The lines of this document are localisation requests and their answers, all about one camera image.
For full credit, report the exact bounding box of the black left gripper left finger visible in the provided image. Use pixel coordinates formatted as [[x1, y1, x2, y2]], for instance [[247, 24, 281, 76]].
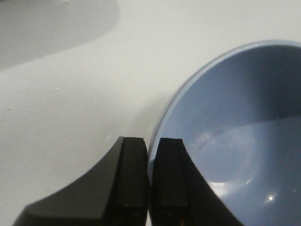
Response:
[[15, 137, 148, 226]]

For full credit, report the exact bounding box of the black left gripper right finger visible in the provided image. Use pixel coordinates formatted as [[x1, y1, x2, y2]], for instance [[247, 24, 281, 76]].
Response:
[[150, 138, 241, 226]]

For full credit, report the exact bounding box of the blue bowl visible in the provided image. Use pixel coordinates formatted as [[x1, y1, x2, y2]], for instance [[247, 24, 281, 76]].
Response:
[[148, 40, 301, 226]]

